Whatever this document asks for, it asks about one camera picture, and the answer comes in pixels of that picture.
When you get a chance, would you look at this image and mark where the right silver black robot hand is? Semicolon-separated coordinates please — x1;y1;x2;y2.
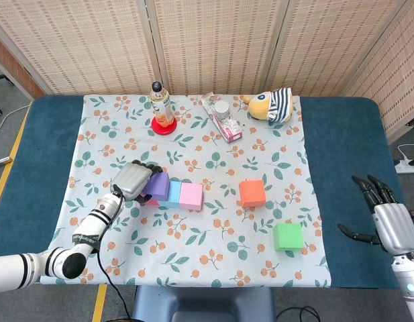
337;174;414;255

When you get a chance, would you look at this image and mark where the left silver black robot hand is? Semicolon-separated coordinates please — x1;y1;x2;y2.
109;160;164;205

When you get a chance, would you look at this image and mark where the purple cube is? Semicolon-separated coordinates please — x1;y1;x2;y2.
141;172;170;198

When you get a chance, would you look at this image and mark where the light blue cube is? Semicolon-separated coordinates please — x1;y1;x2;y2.
158;180;183;209

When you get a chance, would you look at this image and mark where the pink cube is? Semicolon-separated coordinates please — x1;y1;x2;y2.
178;182;204;211

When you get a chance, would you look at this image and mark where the green cube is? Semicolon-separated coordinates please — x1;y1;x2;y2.
272;222;305;252

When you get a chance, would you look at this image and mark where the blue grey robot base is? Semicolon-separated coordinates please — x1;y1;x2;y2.
132;284;277;322

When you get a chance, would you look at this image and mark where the white power strip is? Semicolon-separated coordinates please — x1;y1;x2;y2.
394;159;414;174

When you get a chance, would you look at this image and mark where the red round coaster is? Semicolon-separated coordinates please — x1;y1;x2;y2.
151;115;178;136

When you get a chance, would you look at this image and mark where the floral print tablecloth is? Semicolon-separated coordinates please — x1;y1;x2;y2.
40;94;331;288

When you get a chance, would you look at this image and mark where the orange drink plastic bottle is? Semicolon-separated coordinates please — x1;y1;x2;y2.
149;81;175;128

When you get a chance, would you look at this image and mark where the teal table cover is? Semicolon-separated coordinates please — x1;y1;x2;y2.
0;95;411;289

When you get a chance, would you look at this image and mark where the pink floral carton box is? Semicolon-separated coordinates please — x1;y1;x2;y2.
201;93;244;144

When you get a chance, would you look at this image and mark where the small white jar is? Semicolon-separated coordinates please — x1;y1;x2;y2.
214;100;230;119

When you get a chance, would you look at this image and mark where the orange cube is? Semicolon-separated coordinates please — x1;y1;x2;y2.
238;179;267;208

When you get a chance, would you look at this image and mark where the yellow plush toy striped shirt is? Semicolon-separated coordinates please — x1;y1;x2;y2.
243;87;294;123

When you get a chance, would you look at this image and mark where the woven bamboo folding screen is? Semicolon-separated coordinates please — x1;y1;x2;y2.
0;0;414;142

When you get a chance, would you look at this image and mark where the white power cable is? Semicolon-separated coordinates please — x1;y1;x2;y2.
397;143;414;162

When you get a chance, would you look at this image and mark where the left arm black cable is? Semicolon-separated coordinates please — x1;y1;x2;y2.
97;191;132;322

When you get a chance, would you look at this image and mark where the black floor cable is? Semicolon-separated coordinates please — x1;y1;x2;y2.
276;305;321;322

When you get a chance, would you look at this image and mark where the white floor cable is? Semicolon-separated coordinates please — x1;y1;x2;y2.
0;103;32;133

